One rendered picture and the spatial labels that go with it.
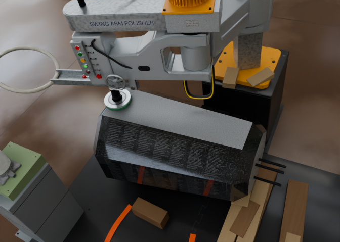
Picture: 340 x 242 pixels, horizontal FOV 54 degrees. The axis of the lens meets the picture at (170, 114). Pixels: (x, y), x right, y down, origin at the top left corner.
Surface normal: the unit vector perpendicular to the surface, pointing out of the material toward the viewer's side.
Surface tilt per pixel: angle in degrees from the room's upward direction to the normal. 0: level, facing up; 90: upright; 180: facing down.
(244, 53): 90
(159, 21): 90
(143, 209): 0
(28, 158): 5
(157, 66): 90
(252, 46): 90
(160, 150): 45
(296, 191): 0
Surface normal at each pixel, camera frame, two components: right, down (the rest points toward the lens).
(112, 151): -0.37, 0.05
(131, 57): -0.17, 0.76
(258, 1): 0.18, 0.72
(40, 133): -0.14, -0.66
